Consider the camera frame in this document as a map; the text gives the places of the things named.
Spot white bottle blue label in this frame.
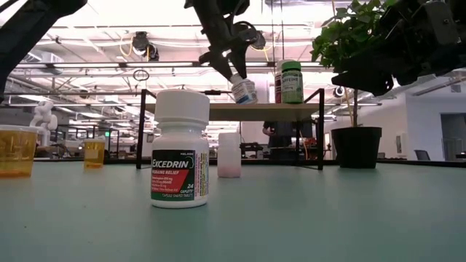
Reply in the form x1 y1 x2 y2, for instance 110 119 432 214
229 74 258 106

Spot green table mat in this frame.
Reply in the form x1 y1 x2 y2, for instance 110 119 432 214
0 162 466 262

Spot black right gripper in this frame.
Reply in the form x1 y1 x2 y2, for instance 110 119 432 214
331 0 466 98

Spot green medicine bottle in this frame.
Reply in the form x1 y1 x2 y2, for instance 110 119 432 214
280 60 304 105

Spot black plant pot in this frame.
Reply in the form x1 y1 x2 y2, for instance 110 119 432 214
330 126 383 170

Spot white bottle maroon label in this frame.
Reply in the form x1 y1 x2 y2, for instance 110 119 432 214
275 59 296 105

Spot small amber pill bottle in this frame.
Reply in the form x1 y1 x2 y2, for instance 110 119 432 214
83 138 106 170

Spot white Excedrin medicine bottle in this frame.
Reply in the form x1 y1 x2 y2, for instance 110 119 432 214
150 89 211 210

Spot translucent pinkish plastic bottle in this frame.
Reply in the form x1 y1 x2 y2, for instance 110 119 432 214
217 132 242 179

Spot wooden shelf black metal legs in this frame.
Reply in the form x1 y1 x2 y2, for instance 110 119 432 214
136 89 325 171

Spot black ceiling light bar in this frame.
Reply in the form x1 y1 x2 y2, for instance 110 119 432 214
14 60 325 70

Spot black hanging cable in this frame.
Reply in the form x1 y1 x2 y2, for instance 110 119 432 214
269 0 275 105
280 0 285 63

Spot green leafy plant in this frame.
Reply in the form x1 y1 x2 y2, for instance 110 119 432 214
310 0 401 128

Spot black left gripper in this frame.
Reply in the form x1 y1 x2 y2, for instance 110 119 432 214
183 0 252 84

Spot person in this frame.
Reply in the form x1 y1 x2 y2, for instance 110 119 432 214
262 122 314 161

